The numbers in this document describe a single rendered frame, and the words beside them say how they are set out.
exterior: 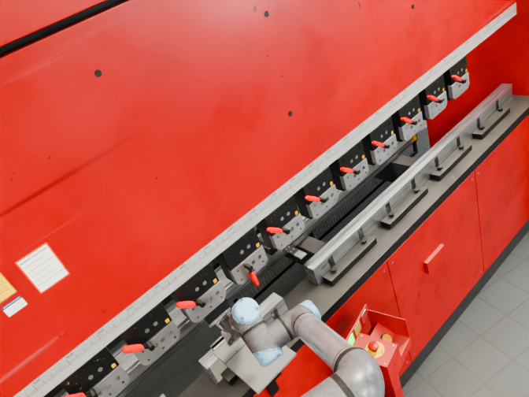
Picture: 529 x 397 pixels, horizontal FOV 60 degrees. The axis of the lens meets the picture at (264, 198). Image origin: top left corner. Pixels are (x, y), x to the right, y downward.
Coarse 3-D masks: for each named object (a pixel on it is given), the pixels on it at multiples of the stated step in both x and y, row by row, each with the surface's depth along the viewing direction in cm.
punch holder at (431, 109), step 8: (440, 80) 209; (424, 88) 203; (432, 88) 207; (440, 88) 211; (424, 96) 206; (440, 96) 212; (424, 104) 208; (432, 104) 209; (440, 104) 213; (424, 112) 211; (432, 112) 211; (440, 112) 215
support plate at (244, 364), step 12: (216, 348) 165; (228, 348) 163; (288, 348) 155; (240, 360) 157; (252, 360) 156; (276, 360) 152; (288, 360) 151; (240, 372) 153; (252, 372) 152; (264, 372) 150; (276, 372) 149; (252, 384) 148; (264, 384) 146
